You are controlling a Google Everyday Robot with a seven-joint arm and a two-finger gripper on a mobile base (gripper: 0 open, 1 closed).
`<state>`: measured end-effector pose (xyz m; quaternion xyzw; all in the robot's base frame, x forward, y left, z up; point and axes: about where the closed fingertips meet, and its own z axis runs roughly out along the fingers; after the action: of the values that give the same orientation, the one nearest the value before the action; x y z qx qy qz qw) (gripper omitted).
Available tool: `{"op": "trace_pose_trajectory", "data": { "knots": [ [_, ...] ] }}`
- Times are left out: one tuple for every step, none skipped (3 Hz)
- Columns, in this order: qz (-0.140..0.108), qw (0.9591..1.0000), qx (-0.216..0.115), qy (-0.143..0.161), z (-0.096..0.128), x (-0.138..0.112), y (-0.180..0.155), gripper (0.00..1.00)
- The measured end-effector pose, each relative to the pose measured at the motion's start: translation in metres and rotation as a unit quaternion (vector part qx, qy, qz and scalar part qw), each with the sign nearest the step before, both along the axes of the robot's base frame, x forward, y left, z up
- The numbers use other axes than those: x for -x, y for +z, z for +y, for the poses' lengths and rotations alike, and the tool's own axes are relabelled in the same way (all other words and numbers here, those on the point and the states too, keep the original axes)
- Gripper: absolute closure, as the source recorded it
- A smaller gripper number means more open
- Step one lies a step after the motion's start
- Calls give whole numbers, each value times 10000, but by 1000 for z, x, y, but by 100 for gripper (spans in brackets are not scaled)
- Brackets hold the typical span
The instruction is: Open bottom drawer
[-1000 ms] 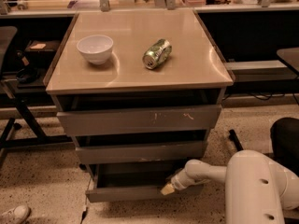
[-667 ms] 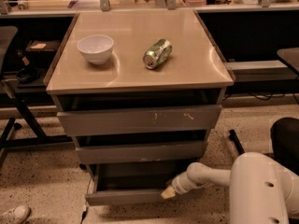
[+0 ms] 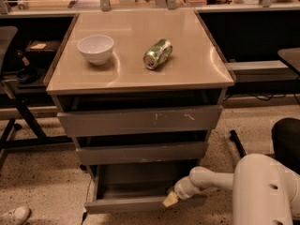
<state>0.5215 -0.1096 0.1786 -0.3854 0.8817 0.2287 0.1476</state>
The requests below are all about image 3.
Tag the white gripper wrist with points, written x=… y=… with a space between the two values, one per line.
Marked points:
x=181 y=187

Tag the grey bottom drawer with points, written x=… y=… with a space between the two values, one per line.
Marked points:
x=135 y=187

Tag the grey drawer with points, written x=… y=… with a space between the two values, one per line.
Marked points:
x=139 y=121
x=142 y=153
x=135 y=187

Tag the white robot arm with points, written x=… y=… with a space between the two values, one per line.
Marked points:
x=264 y=191

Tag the grey middle drawer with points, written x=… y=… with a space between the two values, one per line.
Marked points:
x=142 y=153

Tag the grey drawer cabinet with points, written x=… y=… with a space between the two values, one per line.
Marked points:
x=193 y=75

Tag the grey top drawer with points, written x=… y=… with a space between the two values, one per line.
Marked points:
x=139 y=121

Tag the black metal bar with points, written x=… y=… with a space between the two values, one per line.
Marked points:
x=235 y=139

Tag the black trouser leg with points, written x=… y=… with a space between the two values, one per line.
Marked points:
x=286 y=142

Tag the green soda can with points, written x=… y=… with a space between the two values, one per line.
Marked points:
x=158 y=54

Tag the white sneaker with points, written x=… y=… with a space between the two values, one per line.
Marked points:
x=17 y=216

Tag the white ceramic bowl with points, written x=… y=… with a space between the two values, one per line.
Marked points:
x=96 y=49

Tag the black headphones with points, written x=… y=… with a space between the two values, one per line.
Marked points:
x=28 y=74

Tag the dark box with note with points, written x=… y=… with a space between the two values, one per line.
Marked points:
x=42 y=48

